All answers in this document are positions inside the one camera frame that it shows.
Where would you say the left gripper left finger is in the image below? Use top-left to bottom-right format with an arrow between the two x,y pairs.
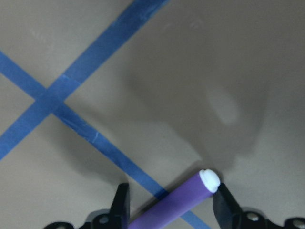
110,183 -> 130,229

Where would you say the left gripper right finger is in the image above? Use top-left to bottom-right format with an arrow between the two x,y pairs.
213,183 -> 241,229

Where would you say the purple highlighter pen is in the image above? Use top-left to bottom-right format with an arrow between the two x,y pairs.
128,169 -> 221,229

